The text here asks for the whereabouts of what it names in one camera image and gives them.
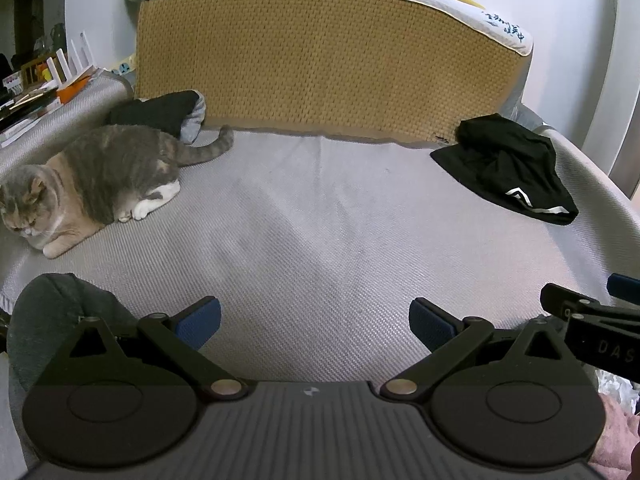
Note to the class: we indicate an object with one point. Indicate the white router with antennas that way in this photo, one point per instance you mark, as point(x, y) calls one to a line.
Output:
point(67, 68)

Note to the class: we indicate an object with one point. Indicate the woven tan upright mattress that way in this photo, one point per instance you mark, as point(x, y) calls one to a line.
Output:
point(403, 70)

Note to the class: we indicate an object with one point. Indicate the cluttered side desk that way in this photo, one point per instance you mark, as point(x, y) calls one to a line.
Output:
point(38, 125)

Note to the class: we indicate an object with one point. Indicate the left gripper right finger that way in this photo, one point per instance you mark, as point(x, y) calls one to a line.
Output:
point(450, 342)

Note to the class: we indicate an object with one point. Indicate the black grey folded garment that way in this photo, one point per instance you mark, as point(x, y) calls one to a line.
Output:
point(181, 114)

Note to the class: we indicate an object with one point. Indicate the black printed sweatshirt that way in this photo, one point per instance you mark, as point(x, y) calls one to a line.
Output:
point(510, 166)

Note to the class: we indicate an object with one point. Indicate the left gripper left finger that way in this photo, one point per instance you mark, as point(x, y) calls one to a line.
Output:
point(176, 342)

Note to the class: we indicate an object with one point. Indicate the grey tabby cat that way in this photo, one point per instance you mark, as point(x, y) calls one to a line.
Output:
point(114, 173)

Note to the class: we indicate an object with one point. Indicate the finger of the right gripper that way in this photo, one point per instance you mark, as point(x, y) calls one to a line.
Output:
point(624, 288)
point(563, 303)

